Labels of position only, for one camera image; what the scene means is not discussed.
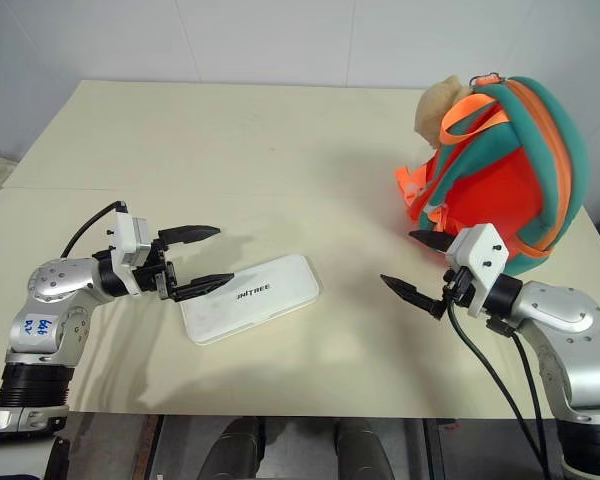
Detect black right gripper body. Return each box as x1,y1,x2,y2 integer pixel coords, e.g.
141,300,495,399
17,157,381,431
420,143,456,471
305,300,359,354
432,267,476,320

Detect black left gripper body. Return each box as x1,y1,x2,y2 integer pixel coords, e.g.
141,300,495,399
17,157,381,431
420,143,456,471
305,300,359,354
132,236,177,302

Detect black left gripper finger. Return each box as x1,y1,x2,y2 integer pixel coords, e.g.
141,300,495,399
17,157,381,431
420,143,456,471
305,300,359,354
171,273,237,303
157,224,222,247

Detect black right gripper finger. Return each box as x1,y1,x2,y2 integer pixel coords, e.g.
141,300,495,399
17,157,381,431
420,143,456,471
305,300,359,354
408,228,455,254
380,273,445,317

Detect white rectangular case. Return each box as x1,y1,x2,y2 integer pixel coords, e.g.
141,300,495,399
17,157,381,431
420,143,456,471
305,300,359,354
179,252,325,347

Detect orange and teal backpack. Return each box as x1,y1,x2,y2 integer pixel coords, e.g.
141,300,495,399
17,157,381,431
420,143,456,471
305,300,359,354
394,72,590,277

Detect beige plush toy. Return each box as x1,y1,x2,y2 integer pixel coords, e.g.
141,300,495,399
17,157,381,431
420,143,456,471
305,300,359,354
412,73,476,150

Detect dark rounded right foot shape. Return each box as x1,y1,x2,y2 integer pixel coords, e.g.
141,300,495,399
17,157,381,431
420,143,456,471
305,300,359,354
333,418,387,480

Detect dark rounded foot shape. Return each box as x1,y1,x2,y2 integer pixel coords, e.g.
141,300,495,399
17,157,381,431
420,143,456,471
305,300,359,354
333,418,387,480
195,417,268,480

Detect dark rounded left foot shape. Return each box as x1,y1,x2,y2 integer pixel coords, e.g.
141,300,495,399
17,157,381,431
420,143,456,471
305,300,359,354
195,417,268,480

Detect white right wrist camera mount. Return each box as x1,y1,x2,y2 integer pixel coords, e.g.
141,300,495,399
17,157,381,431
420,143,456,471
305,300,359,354
444,223,510,319

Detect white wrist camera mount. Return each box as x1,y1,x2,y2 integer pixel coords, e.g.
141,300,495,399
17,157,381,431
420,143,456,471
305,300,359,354
444,223,510,319
106,213,153,297

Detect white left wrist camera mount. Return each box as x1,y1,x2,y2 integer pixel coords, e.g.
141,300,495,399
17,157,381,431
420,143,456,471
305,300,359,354
106,213,153,297

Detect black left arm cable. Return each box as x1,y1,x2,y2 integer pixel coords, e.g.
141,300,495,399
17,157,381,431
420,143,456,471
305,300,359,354
59,200,129,260

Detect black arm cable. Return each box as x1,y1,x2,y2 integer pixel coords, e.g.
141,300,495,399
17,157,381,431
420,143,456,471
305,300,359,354
444,279,552,480
59,200,129,260

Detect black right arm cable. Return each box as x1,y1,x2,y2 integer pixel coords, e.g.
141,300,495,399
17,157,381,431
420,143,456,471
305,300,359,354
444,279,552,480

